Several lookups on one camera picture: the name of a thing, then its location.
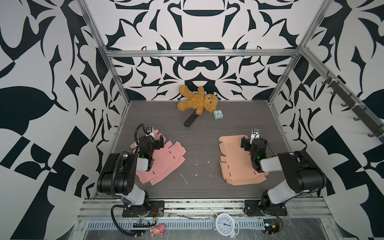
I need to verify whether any small pink toy figure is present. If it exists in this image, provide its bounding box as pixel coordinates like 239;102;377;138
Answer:
151;224;166;237

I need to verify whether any brown teddy bear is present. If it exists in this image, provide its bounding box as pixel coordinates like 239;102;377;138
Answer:
177;85;219;115

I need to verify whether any circuit board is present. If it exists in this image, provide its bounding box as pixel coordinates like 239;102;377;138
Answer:
262;218;284;235
133;218;157;228

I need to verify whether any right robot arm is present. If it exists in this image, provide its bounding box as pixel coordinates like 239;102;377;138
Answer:
241;137;327;211

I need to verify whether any right circuit board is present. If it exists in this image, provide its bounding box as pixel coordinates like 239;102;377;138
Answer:
262;218;284;235

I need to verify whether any salmon cardboard box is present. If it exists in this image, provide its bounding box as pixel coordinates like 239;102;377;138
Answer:
219;135;268;186

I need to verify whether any black remote control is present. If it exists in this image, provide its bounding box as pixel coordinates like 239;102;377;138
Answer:
184;110;199;128

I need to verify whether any left circuit board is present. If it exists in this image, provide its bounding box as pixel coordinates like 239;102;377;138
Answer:
133;218;157;228

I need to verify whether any small teal alarm clock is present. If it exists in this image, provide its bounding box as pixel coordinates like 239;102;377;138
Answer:
213;110;224;120

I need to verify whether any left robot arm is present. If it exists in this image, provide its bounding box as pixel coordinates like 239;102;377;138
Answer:
97;135;164;212

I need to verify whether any wall hook rack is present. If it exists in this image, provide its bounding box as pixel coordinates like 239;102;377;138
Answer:
322;71;384;144

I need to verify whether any pink flat cardboard box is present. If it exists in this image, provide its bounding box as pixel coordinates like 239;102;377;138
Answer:
136;141;187;186

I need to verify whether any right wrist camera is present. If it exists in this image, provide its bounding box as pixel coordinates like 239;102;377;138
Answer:
250;128;260;143

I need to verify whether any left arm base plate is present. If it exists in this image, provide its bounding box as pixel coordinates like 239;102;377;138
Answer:
122;200;165;218

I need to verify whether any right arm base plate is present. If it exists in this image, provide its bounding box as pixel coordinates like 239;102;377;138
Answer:
244;200;288;217

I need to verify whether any white round analog clock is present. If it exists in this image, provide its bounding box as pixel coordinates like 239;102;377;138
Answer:
215;213;240;238

